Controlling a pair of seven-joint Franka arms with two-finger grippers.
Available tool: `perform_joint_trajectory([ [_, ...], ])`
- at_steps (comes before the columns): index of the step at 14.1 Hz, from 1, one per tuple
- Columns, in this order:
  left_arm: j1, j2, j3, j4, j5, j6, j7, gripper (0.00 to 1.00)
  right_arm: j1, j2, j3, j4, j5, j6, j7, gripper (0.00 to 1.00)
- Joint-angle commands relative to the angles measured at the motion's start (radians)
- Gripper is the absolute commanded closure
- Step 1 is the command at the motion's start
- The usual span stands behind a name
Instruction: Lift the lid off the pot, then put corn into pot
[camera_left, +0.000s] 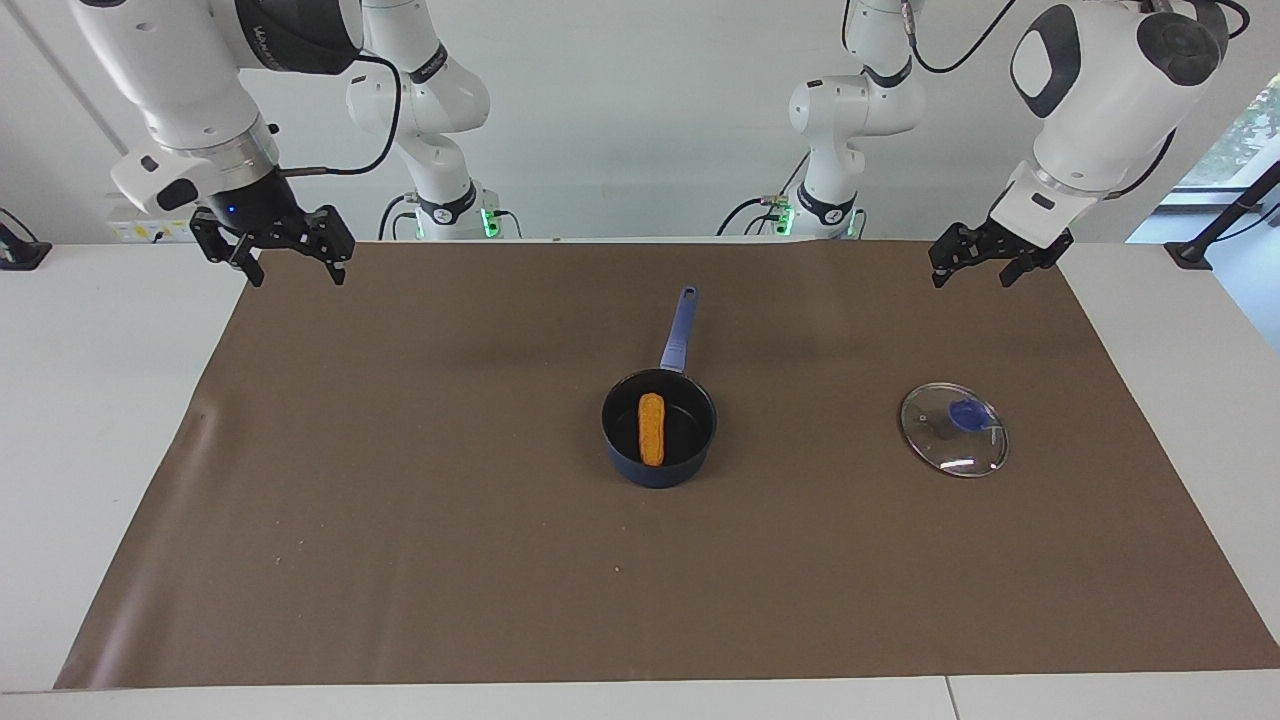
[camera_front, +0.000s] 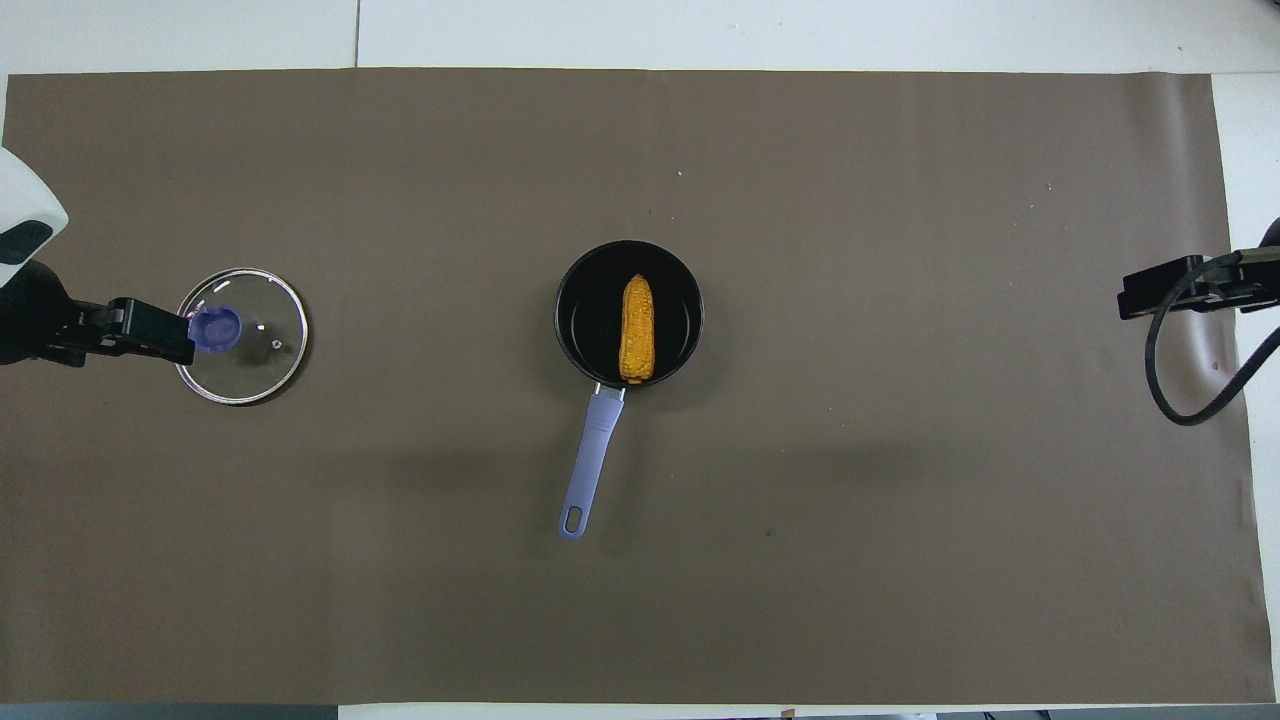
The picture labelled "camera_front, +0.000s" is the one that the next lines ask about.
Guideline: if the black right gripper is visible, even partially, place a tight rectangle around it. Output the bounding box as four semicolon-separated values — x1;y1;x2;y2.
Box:
1116;215;1280;322

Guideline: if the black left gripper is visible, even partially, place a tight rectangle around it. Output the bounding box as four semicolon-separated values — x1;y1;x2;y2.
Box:
0;261;197;367

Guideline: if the glass lid blue knob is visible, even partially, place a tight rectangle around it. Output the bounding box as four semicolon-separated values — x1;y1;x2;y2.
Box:
174;266;310;407

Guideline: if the yellow corn cob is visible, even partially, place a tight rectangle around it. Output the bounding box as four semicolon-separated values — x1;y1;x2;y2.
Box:
618;274;657;384

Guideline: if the brown table mat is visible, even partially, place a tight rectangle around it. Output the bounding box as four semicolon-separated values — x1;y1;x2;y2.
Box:
0;67;1279;707

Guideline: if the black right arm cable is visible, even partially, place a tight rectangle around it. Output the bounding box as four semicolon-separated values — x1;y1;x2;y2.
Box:
1144;254;1280;428

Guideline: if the dark pot purple handle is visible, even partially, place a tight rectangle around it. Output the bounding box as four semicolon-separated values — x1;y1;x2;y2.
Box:
554;239;706;543

